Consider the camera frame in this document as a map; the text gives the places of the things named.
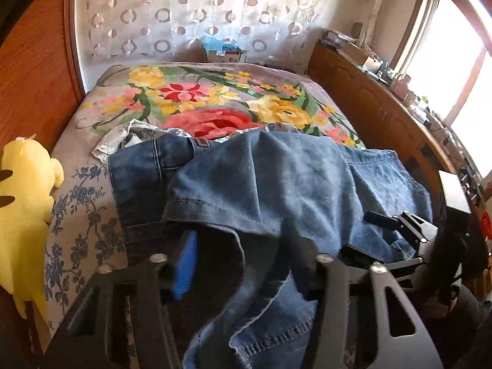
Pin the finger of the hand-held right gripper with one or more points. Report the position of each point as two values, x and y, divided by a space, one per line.
384 223
359 253

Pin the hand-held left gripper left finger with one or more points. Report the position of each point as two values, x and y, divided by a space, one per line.
186 265

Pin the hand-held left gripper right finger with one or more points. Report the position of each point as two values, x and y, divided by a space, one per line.
330 276

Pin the blue denim pants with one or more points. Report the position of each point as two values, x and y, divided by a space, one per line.
261 176

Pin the person's right forearm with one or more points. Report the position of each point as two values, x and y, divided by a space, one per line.
467 323

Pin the long wooden cabinet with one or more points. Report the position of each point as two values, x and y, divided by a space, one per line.
369 100

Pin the pink jug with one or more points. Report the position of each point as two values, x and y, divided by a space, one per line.
403 86

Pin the pink floral blanket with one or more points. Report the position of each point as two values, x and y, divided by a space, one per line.
269 107

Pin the window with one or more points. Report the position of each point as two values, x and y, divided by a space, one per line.
453 73

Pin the open brown box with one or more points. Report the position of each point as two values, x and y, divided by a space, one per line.
355 53

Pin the yellow plush toy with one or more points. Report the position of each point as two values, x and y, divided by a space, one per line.
23 207

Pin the cardboard box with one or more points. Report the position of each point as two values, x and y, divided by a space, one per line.
225 55

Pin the beige window curtain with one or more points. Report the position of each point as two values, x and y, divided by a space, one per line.
378 4

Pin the circle-patterned sheer curtain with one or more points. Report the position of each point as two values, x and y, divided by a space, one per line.
153 15

